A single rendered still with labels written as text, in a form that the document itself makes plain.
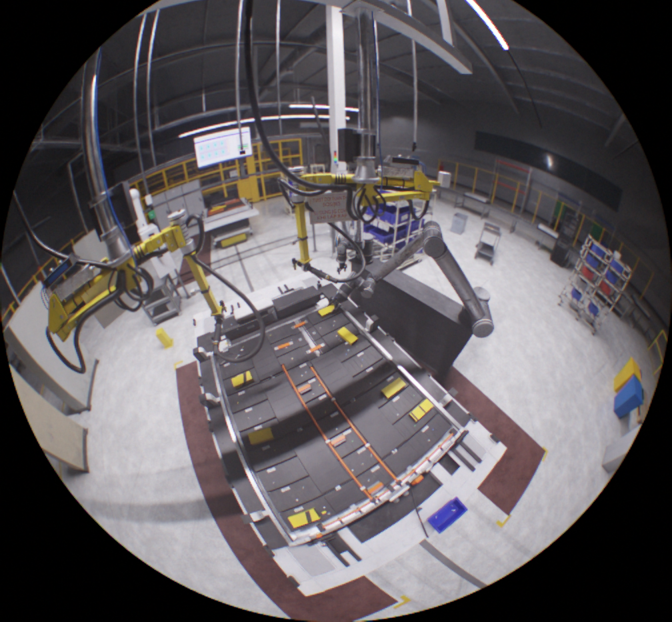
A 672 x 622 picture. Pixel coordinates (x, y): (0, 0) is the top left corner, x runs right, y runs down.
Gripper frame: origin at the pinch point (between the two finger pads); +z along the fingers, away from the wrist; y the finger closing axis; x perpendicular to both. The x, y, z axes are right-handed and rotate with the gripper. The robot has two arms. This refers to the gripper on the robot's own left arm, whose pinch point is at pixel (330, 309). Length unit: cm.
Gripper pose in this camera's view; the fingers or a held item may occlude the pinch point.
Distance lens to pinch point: 181.5
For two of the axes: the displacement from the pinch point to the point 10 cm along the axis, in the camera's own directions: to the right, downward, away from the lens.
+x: 5.5, 3.7, 7.5
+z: -6.2, 7.8, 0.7
